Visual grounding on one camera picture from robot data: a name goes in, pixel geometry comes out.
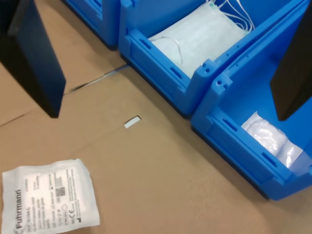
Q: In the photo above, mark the white Fuhrmann gauze packet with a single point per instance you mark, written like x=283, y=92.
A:
x=48, y=197

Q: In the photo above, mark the blue bin holding cotton packet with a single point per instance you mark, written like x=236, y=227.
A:
x=243, y=102

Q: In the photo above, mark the clear packet of white cotton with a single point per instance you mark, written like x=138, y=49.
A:
x=265, y=136

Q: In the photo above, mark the brown cardboard sheet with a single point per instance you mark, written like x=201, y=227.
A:
x=80, y=48
x=170, y=170

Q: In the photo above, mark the blue bin holding tube packets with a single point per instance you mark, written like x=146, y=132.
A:
x=107, y=24

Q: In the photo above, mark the stack of white face masks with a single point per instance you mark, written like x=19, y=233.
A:
x=200, y=36

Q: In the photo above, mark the blue bin holding face masks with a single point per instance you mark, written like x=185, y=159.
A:
x=158, y=61

